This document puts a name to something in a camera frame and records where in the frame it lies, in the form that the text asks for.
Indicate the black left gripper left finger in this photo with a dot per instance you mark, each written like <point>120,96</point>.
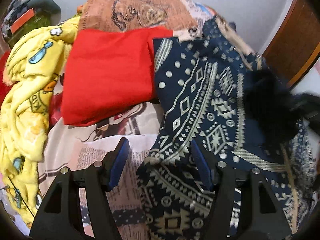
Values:
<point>114,163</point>

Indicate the navy patterned garment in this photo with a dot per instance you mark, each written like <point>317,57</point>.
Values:
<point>217,91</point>

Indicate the yellow cartoon blanket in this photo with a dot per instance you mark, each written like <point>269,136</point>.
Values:
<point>32,69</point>

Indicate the red folded garment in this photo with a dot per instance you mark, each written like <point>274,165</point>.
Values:
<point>107,73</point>

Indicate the newspaper print bed sheet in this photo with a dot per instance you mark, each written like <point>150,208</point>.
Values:
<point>78,147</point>

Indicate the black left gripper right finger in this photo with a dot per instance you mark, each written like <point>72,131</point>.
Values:
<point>206,165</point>

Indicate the brown wooden bed frame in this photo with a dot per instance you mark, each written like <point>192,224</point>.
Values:
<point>295,46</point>

